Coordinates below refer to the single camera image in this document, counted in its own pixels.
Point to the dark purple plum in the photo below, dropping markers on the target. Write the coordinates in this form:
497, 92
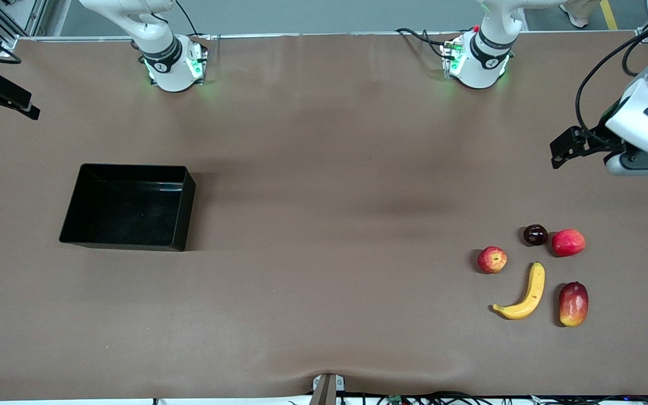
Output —
535, 235

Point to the red and yellow apple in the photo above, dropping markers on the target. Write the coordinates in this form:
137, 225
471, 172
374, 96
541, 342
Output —
492, 260

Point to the red and yellow mango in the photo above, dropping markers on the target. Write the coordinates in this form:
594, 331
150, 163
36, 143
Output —
574, 304

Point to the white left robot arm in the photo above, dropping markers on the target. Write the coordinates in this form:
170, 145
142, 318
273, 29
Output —
481, 62

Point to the red peach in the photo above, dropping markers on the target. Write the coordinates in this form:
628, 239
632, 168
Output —
568, 242

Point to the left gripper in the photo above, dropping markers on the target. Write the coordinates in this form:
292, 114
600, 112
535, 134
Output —
598, 140

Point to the white shoe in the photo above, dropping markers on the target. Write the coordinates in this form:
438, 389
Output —
577, 19

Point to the small green circuit board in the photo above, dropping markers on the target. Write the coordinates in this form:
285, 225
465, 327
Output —
395, 399

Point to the grey table clamp bracket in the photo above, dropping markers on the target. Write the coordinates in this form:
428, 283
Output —
328, 391

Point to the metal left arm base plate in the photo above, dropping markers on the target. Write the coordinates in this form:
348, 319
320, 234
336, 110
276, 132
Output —
446, 56

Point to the yellow banana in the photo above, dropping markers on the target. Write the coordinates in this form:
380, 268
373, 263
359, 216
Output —
533, 292

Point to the silver table edge rail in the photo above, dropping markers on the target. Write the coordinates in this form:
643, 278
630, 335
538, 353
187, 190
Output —
301, 35

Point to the black plastic box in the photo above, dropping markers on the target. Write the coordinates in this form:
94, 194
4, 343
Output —
127, 219

